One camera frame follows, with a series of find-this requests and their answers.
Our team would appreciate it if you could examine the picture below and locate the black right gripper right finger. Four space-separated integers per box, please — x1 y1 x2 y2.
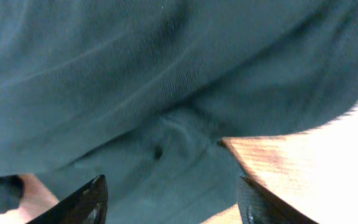
237 177 318 224

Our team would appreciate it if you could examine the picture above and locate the black t-shirt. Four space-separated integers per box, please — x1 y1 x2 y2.
0 0 358 223

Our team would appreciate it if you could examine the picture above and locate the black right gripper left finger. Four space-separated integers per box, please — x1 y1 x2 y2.
27 175 108 224

